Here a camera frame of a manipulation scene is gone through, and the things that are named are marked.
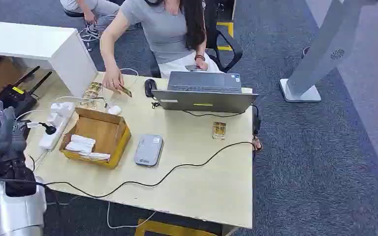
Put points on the black power plug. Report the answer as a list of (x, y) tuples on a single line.
[(49, 129)]

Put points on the white power strip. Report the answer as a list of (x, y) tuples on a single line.
[(57, 125)]

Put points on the person's foot in sandal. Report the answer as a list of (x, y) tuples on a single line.
[(257, 144)]

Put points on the white side desk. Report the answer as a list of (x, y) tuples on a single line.
[(45, 49)]

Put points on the black router with antennas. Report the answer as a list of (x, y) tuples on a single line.
[(14, 96)]

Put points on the smartphone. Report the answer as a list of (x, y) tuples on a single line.
[(194, 68)]

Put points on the seated person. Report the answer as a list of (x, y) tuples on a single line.
[(91, 9)]

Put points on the person at laptop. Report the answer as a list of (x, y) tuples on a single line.
[(166, 29)]

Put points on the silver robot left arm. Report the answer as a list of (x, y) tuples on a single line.
[(13, 208)]

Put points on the pile of gold cards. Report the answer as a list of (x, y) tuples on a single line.
[(91, 92)]

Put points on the gold printed card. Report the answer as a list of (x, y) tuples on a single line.
[(127, 92)]

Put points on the gold card in sleeve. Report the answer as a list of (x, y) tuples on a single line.
[(219, 130)]

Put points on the wooden card box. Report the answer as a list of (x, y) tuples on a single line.
[(102, 133)]

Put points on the person's hand with card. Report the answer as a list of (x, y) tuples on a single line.
[(112, 79)]

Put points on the white cards stack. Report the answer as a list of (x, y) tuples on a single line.
[(82, 146)]

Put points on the black computer mouse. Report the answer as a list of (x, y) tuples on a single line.
[(150, 87)]

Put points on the grey flat portable device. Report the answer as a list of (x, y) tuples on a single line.
[(149, 150)]

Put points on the grey open laptop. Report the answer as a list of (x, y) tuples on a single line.
[(205, 94)]

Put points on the yellow frame under desk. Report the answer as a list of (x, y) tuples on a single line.
[(163, 229)]

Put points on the black office chair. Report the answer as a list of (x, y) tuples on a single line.
[(223, 39)]

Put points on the white charger adapter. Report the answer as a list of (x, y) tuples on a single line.
[(114, 110)]

